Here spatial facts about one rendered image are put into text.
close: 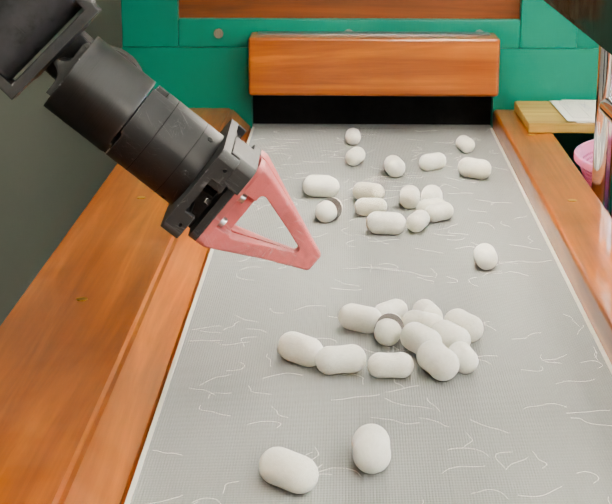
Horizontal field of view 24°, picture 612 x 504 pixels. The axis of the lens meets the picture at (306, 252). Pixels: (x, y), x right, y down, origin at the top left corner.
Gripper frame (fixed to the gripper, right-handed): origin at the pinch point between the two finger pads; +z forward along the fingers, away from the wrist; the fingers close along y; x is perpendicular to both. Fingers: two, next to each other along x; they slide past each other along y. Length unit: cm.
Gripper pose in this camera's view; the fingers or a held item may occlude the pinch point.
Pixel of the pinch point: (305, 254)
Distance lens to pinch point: 97.2
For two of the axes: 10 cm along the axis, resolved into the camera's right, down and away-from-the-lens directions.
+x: -6.3, 7.4, 2.3
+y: 0.1, -2.9, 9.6
